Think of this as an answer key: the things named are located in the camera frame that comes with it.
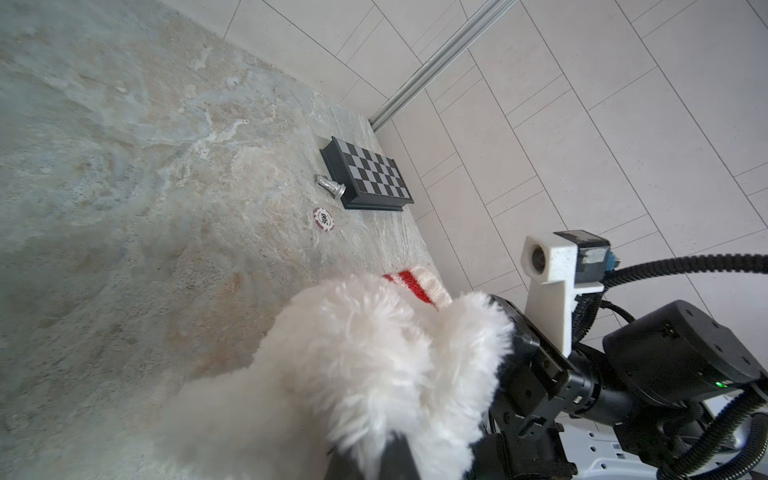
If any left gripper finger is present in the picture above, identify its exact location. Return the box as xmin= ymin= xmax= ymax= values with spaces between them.
xmin=324 ymin=433 xmax=420 ymax=480

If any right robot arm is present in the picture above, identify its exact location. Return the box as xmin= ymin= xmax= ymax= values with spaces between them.
xmin=469 ymin=298 xmax=767 ymax=479

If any small silver metal object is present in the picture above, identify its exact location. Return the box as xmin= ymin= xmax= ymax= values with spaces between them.
xmin=315 ymin=174 xmax=346 ymax=200

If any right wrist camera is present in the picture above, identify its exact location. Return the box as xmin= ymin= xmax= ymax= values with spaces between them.
xmin=521 ymin=230 xmax=615 ymax=357

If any right black corrugated cable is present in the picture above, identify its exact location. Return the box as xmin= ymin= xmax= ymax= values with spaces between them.
xmin=569 ymin=253 xmax=768 ymax=480

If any white teddy bear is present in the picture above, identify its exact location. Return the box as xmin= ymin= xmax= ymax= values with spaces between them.
xmin=156 ymin=274 xmax=513 ymax=479

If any red white striped sweater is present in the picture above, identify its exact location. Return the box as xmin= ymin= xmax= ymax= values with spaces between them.
xmin=384 ymin=266 xmax=452 ymax=310

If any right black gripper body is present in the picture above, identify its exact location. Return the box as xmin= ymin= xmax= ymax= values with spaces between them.
xmin=470 ymin=300 xmax=765 ymax=479

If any black white chessboard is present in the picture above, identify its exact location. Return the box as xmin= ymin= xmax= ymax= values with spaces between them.
xmin=320 ymin=137 xmax=414 ymax=212

